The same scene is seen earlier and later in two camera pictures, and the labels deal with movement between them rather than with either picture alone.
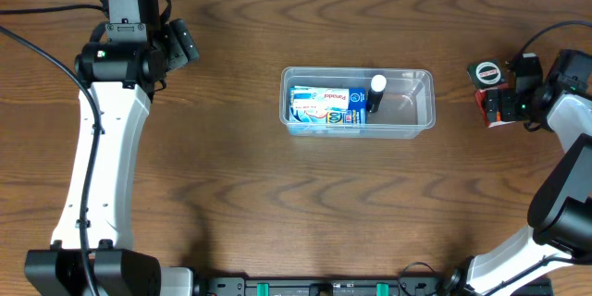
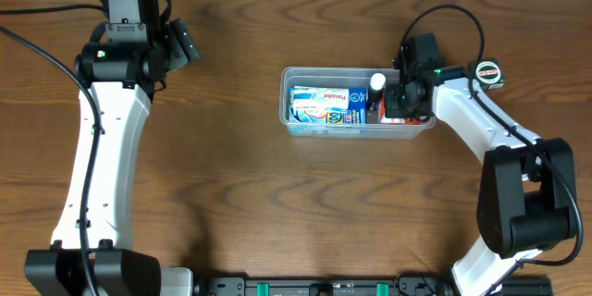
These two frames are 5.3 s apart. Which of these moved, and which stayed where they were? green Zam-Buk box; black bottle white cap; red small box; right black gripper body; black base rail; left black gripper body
Moved: right black gripper body; red small box
Stayed: black bottle white cap; left black gripper body; green Zam-Buk box; black base rail
